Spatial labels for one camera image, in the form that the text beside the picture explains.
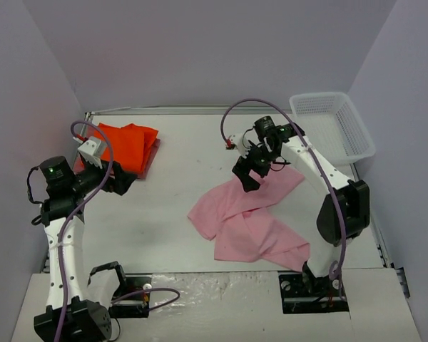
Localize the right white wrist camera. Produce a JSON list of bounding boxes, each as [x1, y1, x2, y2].
[[227, 133, 253, 157]]

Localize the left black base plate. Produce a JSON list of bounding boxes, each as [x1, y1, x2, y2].
[[109, 274, 152, 319]]

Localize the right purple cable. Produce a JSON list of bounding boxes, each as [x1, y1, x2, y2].
[[220, 98, 347, 300]]

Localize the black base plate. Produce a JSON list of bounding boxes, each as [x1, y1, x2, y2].
[[109, 274, 152, 319], [278, 272, 349, 314]]

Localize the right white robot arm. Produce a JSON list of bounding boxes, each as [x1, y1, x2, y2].
[[225, 116, 370, 294]]

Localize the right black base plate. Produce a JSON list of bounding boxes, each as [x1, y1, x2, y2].
[[278, 272, 349, 314]]

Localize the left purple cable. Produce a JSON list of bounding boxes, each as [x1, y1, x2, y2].
[[49, 120, 181, 342]]

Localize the folded orange t shirt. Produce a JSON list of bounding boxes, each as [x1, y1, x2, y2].
[[98, 123, 158, 173]]

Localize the purple cable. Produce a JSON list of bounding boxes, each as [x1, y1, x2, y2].
[[49, 120, 181, 342], [220, 98, 347, 300]]

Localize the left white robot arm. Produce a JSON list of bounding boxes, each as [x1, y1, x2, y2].
[[34, 156, 137, 341]]

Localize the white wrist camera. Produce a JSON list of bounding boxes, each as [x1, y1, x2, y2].
[[78, 137, 107, 169], [227, 133, 253, 157]]

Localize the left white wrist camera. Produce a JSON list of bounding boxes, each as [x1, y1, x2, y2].
[[78, 137, 107, 169]]

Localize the white plastic basket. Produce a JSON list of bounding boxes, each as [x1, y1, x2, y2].
[[289, 92, 376, 165]]

